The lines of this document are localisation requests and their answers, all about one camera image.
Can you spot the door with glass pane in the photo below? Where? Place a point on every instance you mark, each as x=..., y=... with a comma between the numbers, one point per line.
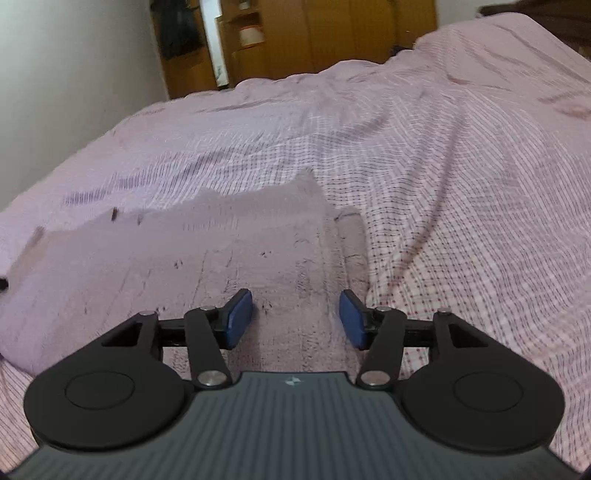
x=215, y=50

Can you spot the purple knitted sweater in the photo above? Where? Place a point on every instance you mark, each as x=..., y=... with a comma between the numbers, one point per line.
x=184, y=258

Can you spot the pale box on shelf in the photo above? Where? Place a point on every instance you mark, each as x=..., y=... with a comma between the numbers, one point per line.
x=251, y=36

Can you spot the dark hanging clothes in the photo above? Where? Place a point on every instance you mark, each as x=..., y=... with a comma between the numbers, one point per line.
x=178, y=27

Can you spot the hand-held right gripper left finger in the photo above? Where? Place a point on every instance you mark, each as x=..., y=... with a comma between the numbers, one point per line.
x=240, y=316

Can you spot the pink checked bedspread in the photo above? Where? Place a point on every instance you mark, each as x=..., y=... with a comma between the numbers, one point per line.
x=438, y=175

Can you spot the dark wooden headboard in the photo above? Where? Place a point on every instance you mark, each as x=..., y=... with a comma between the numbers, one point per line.
x=549, y=18

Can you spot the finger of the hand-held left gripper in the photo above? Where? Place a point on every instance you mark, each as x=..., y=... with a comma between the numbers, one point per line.
x=3, y=284

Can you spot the wooden wardrobe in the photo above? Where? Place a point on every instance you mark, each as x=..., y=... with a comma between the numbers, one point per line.
x=332, y=32

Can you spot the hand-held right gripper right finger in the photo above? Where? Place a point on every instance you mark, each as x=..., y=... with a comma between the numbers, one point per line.
x=352, y=318

